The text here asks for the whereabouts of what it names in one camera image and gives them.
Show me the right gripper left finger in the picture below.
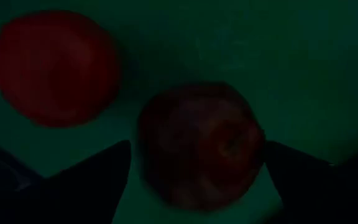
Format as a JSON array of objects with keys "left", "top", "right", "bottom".
[{"left": 0, "top": 139, "right": 132, "bottom": 224}]

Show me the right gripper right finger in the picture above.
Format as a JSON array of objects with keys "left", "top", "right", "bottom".
[{"left": 263, "top": 140, "right": 358, "bottom": 224}]

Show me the green table mat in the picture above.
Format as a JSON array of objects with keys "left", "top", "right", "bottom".
[{"left": 0, "top": 0, "right": 358, "bottom": 224}]

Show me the dark red apple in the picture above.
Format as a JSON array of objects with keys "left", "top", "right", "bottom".
[{"left": 137, "top": 81, "right": 266, "bottom": 212}]

